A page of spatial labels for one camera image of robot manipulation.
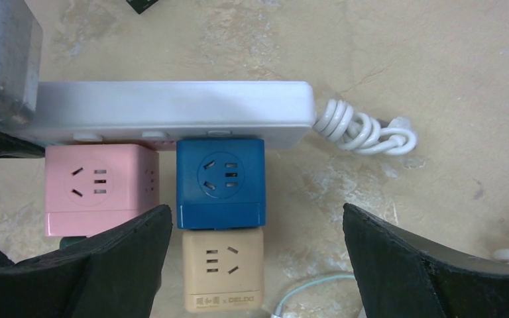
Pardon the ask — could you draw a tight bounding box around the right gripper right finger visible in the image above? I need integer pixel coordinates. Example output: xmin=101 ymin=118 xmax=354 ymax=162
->
xmin=343 ymin=203 xmax=509 ymax=317

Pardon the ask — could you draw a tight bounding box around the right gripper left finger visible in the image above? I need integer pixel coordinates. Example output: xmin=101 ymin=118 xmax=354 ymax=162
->
xmin=0 ymin=205 xmax=172 ymax=317

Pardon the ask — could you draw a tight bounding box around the pink cube charger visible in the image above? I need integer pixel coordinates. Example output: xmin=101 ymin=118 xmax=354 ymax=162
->
xmin=44 ymin=144 xmax=160 ymax=237

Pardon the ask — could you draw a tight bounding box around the orange top cube charger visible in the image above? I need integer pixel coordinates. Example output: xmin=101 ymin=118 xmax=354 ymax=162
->
xmin=182 ymin=227 xmax=264 ymax=313

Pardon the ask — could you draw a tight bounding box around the navy blue cube charger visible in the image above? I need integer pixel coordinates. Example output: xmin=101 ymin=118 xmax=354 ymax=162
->
xmin=176 ymin=138 xmax=266 ymax=230

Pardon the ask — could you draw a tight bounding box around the white power strip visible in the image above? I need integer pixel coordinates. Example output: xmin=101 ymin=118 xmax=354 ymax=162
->
xmin=10 ymin=81 xmax=316 ymax=150

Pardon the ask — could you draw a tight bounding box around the light green cable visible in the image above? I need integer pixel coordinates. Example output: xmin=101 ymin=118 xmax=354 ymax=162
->
xmin=272 ymin=274 xmax=357 ymax=318

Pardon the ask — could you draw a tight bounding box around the white power strip cord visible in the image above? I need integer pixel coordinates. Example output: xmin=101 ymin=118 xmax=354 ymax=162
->
xmin=312 ymin=98 xmax=419 ymax=157

